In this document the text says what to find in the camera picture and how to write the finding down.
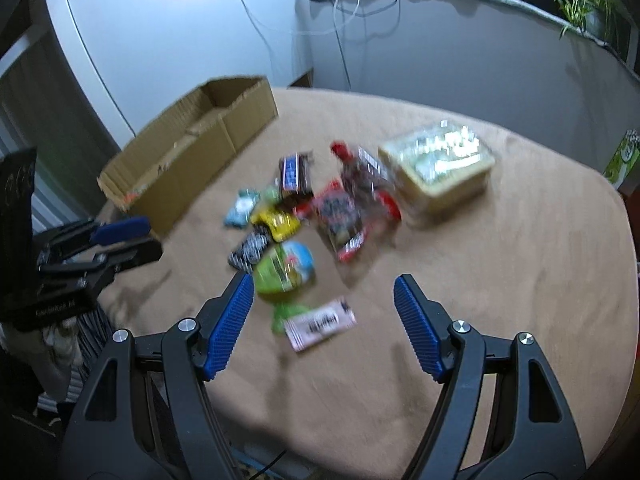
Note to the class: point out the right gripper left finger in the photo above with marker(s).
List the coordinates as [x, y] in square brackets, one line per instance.
[144, 412]

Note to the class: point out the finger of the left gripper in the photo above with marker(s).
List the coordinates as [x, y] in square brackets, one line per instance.
[117, 231]
[95, 274]

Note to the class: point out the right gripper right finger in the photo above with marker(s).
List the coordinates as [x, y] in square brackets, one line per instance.
[531, 433]

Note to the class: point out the black white patterned candy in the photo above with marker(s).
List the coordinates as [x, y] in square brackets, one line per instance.
[250, 251]

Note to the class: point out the teal candy wrapper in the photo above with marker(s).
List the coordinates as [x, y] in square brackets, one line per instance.
[238, 215]

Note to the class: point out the green snack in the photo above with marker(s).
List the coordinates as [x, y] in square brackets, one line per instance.
[282, 312]

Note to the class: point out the pink white candy packet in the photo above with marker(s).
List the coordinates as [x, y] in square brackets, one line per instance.
[307, 329]

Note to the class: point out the clear green candy wrapper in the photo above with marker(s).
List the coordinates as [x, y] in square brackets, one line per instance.
[270, 195]

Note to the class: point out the yellow candy wrapper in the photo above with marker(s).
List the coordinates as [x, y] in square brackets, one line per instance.
[278, 225]

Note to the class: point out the green jelly cup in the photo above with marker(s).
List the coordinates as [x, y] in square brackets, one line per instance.
[284, 268]

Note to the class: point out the large Snickers bar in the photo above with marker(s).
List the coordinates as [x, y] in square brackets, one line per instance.
[294, 180]

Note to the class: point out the red date bag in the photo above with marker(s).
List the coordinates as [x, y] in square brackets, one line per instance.
[364, 176]
[346, 220]

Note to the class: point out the clear bag of bread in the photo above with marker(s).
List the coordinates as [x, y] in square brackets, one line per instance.
[437, 167]

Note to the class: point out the brown cardboard box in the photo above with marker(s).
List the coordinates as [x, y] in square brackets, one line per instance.
[167, 165]

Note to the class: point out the green drink carton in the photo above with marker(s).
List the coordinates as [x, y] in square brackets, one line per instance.
[624, 159]

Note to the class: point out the potted spider plant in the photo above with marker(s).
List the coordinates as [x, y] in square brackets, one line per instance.
[593, 18]

